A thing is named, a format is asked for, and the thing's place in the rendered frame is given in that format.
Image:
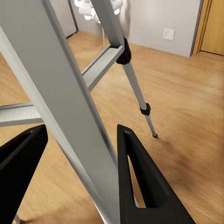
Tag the door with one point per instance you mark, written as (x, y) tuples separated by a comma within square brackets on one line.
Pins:
[(210, 31)]

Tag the camera tripod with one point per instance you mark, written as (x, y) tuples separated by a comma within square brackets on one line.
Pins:
[(35, 47)]

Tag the wall socket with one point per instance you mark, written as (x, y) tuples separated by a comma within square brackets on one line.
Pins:
[(169, 34)]

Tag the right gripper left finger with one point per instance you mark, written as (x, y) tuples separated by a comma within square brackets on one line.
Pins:
[(19, 158)]

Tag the bookcase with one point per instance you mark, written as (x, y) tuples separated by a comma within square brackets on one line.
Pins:
[(65, 18)]

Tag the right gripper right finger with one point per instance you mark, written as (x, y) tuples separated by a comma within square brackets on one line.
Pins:
[(162, 204)]

